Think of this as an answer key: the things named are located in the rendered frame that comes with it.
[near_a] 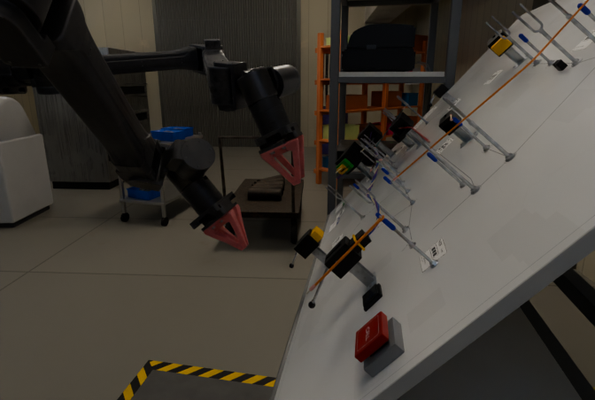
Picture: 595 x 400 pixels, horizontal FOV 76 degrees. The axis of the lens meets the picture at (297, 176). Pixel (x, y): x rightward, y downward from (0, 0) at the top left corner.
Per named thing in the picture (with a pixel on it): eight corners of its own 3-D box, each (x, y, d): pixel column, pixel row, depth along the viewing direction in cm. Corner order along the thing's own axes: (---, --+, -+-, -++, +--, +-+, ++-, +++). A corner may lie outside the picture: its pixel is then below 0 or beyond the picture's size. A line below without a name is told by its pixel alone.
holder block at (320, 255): (308, 278, 111) (282, 256, 111) (336, 250, 108) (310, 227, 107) (305, 286, 107) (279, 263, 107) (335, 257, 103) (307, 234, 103)
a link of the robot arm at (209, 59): (204, 80, 107) (199, 38, 103) (225, 79, 108) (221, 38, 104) (212, 118, 69) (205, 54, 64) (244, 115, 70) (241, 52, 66)
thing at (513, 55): (526, 48, 98) (500, 25, 97) (531, 57, 89) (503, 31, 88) (510, 62, 100) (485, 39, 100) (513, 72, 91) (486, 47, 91)
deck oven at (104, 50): (124, 191, 511) (108, 47, 466) (45, 189, 517) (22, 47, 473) (166, 167, 649) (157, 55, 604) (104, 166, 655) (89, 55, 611)
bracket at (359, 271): (367, 280, 72) (346, 263, 72) (375, 272, 72) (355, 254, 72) (367, 292, 68) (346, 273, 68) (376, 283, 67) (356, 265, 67)
